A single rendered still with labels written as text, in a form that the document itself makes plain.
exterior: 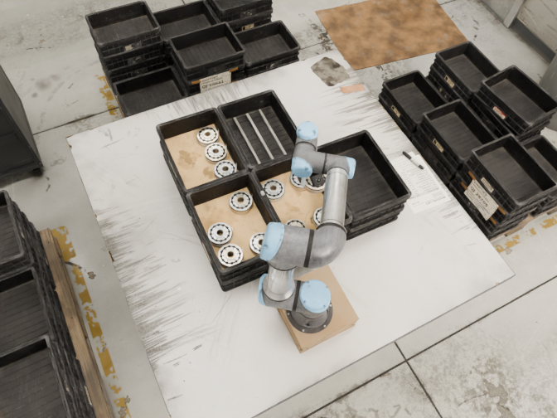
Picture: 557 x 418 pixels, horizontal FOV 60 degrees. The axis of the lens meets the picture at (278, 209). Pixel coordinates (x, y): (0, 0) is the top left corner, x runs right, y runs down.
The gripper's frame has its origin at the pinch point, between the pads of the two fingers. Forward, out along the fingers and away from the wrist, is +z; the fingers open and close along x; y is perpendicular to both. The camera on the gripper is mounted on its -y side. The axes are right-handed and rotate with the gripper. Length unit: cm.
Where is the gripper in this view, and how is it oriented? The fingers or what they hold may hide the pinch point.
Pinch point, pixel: (308, 183)
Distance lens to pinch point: 200.4
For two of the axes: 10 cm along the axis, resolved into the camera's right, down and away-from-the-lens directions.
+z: 0.4, 4.6, 8.9
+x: -9.0, 4.0, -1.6
